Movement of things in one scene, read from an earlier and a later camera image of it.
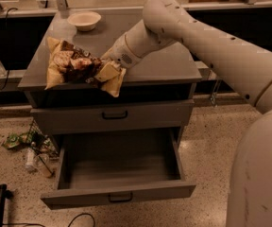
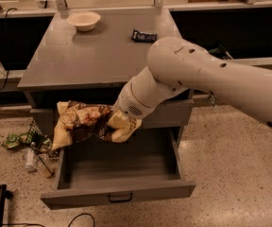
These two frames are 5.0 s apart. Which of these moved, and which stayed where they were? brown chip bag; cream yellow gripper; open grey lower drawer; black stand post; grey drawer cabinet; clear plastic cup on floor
Moved: brown chip bag; cream yellow gripper
Stayed: black stand post; clear plastic cup on floor; open grey lower drawer; grey drawer cabinet
